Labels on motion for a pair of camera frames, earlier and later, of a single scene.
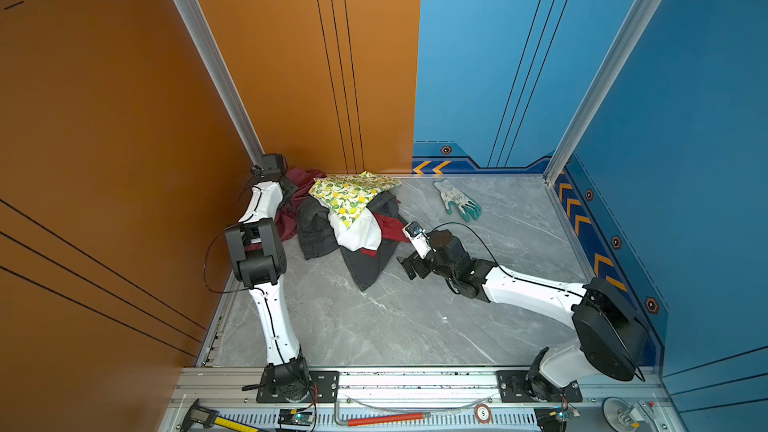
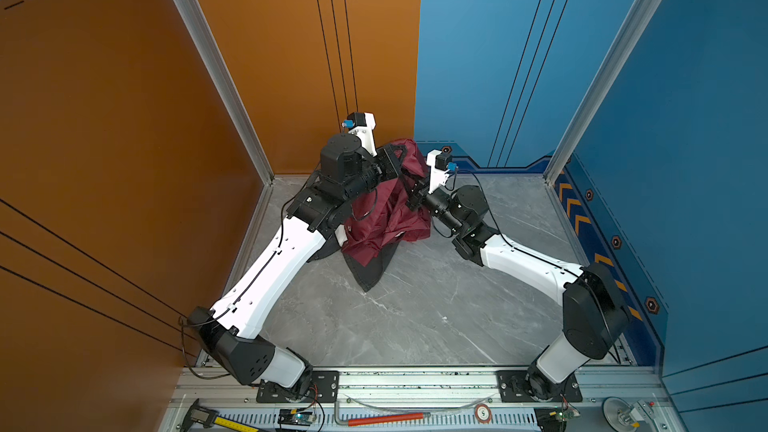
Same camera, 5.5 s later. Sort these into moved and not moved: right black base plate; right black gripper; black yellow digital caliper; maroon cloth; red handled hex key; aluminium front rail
Moved: maroon cloth; right black gripper
Not moved: right black base plate; aluminium front rail; red handled hex key; black yellow digital caliper
